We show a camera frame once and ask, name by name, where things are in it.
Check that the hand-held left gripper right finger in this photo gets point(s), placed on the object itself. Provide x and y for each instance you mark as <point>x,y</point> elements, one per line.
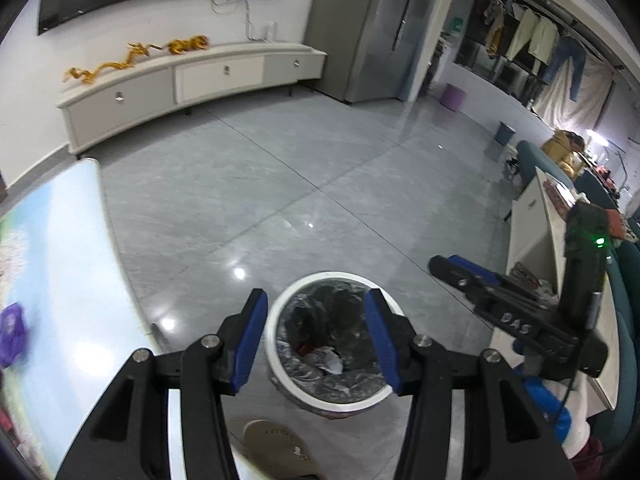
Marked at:
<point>382,340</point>

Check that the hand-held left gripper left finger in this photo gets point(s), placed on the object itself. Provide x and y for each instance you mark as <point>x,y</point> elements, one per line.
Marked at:
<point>250,340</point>

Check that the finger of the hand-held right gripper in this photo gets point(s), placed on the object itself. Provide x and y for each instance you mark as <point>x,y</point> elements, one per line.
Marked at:
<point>450,270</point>
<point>480,271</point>

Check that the white round trash bin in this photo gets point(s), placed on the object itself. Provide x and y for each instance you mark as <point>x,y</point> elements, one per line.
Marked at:
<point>300,396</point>

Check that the black trash bag liner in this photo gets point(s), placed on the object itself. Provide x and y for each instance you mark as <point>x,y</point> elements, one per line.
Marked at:
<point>320,305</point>

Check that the person's right hand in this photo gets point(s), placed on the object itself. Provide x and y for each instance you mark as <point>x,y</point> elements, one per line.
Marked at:
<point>542,400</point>

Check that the white crumpled paper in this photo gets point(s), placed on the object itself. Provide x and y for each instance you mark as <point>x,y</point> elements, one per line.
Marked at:
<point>327,361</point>

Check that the white coffee table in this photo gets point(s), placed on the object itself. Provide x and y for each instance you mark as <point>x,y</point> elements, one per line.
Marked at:
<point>530,220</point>

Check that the beige slipper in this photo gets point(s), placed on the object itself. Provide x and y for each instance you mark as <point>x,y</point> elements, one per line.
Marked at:
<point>270,450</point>

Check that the yellow jacket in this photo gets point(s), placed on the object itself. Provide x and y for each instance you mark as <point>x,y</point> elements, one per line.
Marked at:
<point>560,152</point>

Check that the blue-grey waste bin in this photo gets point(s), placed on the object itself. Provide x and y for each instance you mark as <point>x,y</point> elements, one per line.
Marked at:
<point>505,134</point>

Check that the purple stool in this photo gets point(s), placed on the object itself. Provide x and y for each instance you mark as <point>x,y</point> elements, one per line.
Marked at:
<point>452,97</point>

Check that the white hanging sheet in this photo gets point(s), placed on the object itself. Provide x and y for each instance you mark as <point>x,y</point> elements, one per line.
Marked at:
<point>585,95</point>

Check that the blue jeans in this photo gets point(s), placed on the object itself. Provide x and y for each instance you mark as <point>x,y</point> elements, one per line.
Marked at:
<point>565,62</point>

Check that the white hanging shirt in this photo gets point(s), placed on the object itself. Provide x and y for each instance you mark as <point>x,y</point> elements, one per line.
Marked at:
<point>522,32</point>
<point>544,42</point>

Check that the purple wrapper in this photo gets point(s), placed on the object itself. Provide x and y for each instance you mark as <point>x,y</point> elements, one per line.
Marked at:
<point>12,335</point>

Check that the grey refrigerator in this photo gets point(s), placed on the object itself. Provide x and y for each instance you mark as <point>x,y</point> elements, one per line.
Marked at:
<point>370,30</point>

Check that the white television cabinet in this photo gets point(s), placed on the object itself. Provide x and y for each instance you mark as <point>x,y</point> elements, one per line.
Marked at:
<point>220,77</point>

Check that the hanging clothes on rack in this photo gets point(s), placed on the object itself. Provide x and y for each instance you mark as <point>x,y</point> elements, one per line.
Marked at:
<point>525,2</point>

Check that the short golden dragon figure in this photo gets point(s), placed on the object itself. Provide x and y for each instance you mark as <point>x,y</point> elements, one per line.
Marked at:
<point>187,45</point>

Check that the long golden dragon figure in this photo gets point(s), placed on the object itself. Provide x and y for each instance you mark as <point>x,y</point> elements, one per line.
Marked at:
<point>107,66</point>

